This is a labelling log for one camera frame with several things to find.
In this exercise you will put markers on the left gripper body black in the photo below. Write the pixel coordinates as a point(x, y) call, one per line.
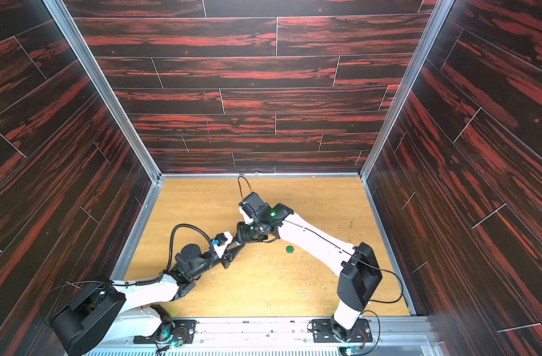
point(209, 261)

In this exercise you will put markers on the front aluminium rail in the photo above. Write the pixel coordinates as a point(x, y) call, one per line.
point(404, 335)

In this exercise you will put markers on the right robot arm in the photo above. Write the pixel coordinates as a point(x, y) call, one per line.
point(356, 266)

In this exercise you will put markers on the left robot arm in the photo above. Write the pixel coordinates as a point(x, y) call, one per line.
point(102, 312)

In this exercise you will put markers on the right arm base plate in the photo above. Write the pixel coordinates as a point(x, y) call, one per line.
point(326, 330)

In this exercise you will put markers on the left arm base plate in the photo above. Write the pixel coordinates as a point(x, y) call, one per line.
point(173, 333)

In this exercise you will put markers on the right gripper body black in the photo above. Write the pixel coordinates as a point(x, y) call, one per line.
point(249, 232)

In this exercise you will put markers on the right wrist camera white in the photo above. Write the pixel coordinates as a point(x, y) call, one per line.
point(253, 208)

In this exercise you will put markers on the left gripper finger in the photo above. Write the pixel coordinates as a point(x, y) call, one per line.
point(235, 249)
point(227, 258)

